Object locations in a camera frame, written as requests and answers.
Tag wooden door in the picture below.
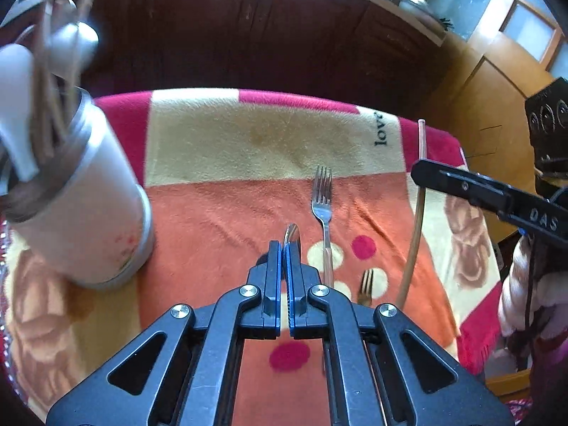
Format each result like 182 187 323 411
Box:
461 0 568 111

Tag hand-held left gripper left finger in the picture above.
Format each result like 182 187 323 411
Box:
47 240 285 426

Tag small silver fork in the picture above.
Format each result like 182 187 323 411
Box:
359 269 376 307

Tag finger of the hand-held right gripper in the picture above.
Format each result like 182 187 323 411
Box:
410 159 511 220

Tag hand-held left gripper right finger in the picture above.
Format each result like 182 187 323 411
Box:
284 242 515 426

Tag silver metal spoon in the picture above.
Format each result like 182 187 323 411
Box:
283 224 303 262

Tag brown wooden chopstick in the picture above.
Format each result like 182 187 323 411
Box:
33 0 56 160
53 0 99 143

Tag checkered fleece blanket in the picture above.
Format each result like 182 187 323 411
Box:
0 89 504 426

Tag dark wooden kitchen cabinets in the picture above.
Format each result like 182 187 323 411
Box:
84 0 449 116

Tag pale chopstick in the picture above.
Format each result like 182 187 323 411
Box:
396 119 427 308

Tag kitchen countertop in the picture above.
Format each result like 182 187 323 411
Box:
284 0 447 47

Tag white plastic spoon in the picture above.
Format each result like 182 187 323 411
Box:
0 43 40 182
48 21 100 90

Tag white utensil holder cup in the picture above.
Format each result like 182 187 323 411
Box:
0 85 156 291

